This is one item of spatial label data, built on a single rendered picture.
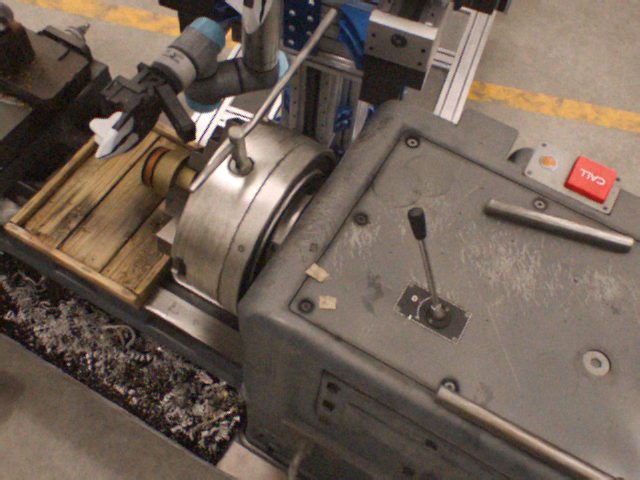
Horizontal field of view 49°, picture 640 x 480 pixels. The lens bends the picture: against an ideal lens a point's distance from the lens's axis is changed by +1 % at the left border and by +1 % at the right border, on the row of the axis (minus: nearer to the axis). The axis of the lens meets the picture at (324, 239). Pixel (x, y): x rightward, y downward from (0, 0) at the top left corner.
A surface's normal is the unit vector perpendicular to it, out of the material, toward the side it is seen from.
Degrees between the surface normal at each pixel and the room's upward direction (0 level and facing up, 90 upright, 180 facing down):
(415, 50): 90
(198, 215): 40
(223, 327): 0
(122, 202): 0
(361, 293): 0
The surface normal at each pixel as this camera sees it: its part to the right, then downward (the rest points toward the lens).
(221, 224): -0.25, 0.07
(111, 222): 0.07, -0.50
